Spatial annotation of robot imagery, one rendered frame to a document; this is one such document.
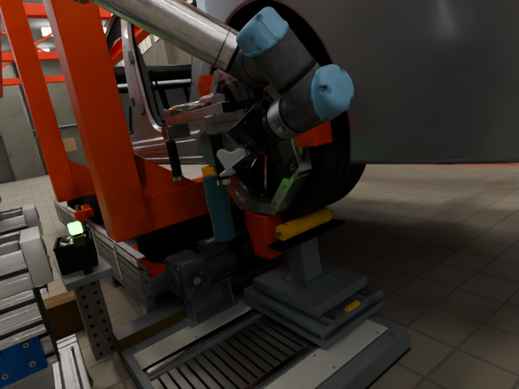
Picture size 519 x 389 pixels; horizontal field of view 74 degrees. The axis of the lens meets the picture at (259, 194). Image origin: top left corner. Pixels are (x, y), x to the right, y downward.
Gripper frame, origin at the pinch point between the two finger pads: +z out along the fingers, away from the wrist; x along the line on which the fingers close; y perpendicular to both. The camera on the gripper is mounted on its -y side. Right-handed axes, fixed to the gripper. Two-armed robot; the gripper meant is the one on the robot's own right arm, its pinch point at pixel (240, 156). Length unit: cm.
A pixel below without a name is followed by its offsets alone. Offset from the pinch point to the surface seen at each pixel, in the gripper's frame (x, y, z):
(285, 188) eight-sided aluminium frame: -16.0, -22.8, 21.4
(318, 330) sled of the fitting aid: 10, -68, 31
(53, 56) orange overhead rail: -317, 343, 847
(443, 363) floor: -4, -102, 7
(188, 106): -20.7, 17.1, 36.8
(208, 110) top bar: -15.1, 12.0, 20.6
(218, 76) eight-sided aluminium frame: -40, 17, 38
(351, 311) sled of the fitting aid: -4, -76, 29
